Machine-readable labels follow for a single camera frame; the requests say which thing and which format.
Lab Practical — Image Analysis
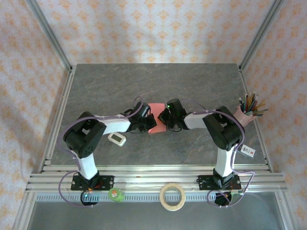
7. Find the wide aluminium base rail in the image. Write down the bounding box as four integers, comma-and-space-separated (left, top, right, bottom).
25, 172, 288, 194

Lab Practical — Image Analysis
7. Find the grey slotted cable duct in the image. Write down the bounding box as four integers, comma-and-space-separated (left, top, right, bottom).
33, 193, 281, 203

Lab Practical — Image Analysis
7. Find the aluminium frame leg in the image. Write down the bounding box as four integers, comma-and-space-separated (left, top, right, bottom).
13, 193, 36, 230
275, 192, 295, 230

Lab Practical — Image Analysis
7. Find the pink paper sheet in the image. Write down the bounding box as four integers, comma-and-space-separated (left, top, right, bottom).
147, 103, 168, 134

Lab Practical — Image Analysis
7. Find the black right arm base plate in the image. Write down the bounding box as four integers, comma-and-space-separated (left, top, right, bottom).
198, 174, 241, 191

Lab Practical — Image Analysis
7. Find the pink pen cup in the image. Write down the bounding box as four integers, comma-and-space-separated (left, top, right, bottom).
234, 106, 255, 125

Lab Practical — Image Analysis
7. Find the orange pencil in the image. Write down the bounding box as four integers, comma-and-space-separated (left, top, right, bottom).
254, 99, 266, 111

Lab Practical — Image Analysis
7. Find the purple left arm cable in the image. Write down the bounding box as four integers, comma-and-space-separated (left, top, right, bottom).
59, 95, 144, 209

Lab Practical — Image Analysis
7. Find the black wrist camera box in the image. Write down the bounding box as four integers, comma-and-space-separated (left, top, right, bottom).
166, 98, 187, 115
136, 102, 151, 118

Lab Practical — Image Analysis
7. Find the black round cable port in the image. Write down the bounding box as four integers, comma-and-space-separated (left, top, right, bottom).
80, 190, 100, 208
214, 191, 232, 208

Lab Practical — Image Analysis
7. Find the narrow aluminium rail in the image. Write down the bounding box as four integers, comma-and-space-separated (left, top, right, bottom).
39, 164, 274, 173

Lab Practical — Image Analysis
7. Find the green tape roll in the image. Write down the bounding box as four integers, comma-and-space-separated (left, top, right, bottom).
107, 187, 125, 203

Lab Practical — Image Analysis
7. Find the black white badge card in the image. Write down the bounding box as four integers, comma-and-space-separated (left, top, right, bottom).
238, 143, 256, 159

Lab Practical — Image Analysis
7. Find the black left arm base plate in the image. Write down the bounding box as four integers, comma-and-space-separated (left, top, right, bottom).
71, 174, 115, 191

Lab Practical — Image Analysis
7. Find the aluminium frame post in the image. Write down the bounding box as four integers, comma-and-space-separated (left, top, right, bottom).
25, 0, 74, 72
238, 0, 286, 72

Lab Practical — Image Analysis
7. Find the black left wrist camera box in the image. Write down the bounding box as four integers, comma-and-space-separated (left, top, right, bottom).
136, 102, 151, 118

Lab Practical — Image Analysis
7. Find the aluminium table side rail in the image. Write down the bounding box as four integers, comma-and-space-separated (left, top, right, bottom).
238, 67, 274, 173
38, 66, 77, 173

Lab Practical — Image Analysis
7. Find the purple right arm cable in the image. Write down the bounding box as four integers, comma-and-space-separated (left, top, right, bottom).
179, 100, 255, 208

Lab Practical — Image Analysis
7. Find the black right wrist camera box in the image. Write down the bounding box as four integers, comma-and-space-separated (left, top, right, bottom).
166, 98, 187, 115

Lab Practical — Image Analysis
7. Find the beige masking tape roll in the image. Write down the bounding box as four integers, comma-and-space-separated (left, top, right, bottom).
159, 183, 186, 211

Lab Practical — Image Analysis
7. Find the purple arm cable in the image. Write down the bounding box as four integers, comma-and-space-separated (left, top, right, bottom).
179, 100, 255, 208
59, 95, 144, 209

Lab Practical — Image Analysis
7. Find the white digital timer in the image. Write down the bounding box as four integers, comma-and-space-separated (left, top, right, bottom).
107, 132, 127, 148

